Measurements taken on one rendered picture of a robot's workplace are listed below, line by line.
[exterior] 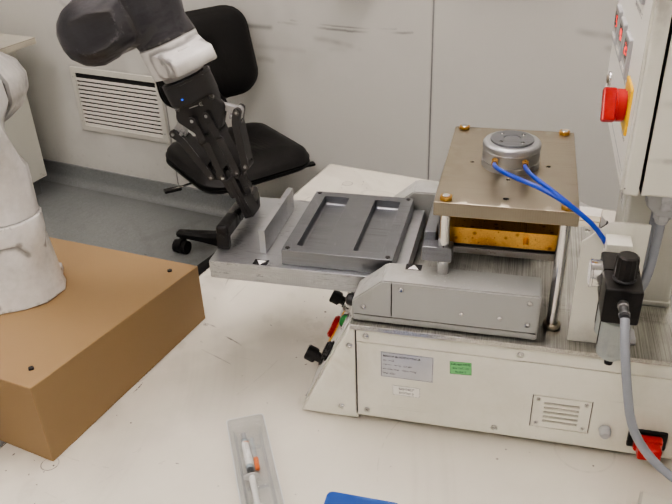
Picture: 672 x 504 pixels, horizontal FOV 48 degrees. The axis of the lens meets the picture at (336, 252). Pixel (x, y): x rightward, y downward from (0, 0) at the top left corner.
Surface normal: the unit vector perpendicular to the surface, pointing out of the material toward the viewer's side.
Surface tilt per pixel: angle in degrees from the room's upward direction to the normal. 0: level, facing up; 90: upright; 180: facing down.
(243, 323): 0
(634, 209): 90
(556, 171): 0
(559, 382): 90
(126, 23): 75
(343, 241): 0
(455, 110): 90
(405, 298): 90
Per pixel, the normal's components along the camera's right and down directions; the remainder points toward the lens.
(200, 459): -0.04, -0.86
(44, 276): 0.87, 0.10
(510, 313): -0.24, 0.50
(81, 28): 0.00, 0.42
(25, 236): 0.74, 0.25
